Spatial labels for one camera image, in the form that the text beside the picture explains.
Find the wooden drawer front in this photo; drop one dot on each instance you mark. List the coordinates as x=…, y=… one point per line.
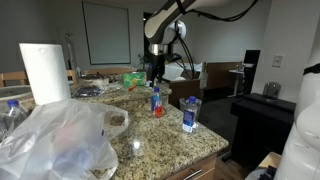
x=206, y=166

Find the grey rounded container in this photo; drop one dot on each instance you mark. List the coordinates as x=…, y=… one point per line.
x=271, y=90

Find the orange marker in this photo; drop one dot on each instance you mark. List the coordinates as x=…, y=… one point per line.
x=132, y=87

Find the white paper towel roll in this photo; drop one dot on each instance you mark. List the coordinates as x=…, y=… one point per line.
x=45, y=71

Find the white desk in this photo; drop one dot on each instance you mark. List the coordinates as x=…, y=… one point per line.
x=236, y=71

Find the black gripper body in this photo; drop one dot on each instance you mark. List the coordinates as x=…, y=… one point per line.
x=157, y=65

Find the translucent white plastic bag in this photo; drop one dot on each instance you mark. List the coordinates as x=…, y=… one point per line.
x=50, y=140

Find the black cabinet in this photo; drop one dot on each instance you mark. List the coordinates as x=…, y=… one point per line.
x=260, y=126

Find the clear plastic bottle blue cap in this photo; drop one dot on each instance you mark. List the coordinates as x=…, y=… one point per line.
x=13, y=115

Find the white projection screen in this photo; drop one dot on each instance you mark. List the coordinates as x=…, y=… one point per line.
x=106, y=33

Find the black computer monitor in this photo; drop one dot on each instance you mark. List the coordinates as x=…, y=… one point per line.
x=252, y=56

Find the white light switch plate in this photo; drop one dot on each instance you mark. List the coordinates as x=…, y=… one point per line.
x=278, y=60

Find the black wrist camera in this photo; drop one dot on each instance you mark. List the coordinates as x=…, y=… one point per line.
x=173, y=58

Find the dark plastic bag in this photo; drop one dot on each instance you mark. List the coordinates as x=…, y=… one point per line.
x=87, y=91

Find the black office chair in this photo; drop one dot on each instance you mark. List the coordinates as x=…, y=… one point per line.
x=248, y=80

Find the green cardboard box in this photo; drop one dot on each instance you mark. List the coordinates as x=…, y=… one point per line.
x=133, y=79

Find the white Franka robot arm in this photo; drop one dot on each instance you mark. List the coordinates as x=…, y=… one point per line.
x=160, y=26

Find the white round container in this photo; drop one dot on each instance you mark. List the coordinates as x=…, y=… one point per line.
x=95, y=80

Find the green potted plant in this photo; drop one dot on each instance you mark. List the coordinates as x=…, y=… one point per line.
x=143, y=60

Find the Fiji water bottle blue cap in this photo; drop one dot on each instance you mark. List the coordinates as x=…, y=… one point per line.
x=156, y=103
x=190, y=116

